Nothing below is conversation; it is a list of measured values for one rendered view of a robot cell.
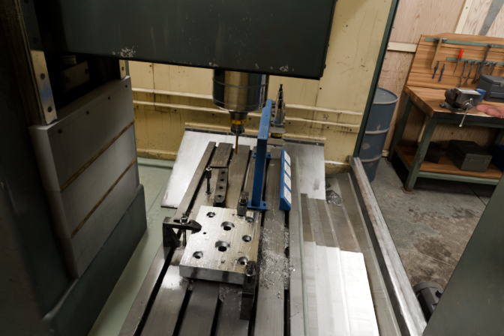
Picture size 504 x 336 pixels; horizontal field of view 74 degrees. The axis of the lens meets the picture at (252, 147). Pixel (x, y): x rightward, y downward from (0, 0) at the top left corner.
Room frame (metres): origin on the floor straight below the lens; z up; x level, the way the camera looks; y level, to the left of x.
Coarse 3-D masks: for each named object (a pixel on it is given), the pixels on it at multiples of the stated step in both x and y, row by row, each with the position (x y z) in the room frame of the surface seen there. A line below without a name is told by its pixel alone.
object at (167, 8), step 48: (48, 0) 0.80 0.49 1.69; (96, 0) 0.80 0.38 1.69; (144, 0) 0.79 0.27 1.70; (192, 0) 0.78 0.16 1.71; (240, 0) 0.78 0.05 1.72; (288, 0) 0.77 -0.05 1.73; (336, 0) 0.78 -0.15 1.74; (96, 48) 0.80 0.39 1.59; (144, 48) 0.79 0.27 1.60; (192, 48) 0.78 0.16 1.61; (240, 48) 0.78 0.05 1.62; (288, 48) 0.77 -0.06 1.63
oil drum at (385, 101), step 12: (384, 96) 3.02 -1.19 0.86; (396, 96) 3.03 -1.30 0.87; (372, 108) 2.77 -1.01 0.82; (384, 108) 2.79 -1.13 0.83; (372, 120) 2.77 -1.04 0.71; (384, 120) 2.81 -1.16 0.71; (372, 132) 2.77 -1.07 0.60; (384, 132) 2.82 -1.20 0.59; (372, 144) 2.78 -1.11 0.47; (360, 156) 2.77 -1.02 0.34; (372, 156) 2.80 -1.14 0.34; (372, 168) 2.82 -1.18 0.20; (372, 180) 2.88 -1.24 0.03
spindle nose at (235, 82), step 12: (216, 72) 0.85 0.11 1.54; (228, 72) 0.83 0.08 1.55; (240, 72) 0.82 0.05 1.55; (216, 84) 0.85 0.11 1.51; (228, 84) 0.83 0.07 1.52; (240, 84) 0.82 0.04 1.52; (252, 84) 0.83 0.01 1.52; (264, 84) 0.86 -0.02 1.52; (216, 96) 0.85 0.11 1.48; (228, 96) 0.83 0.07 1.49; (240, 96) 0.82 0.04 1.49; (252, 96) 0.83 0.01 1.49; (264, 96) 0.86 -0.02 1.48; (228, 108) 0.83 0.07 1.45; (240, 108) 0.83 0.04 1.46; (252, 108) 0.84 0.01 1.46
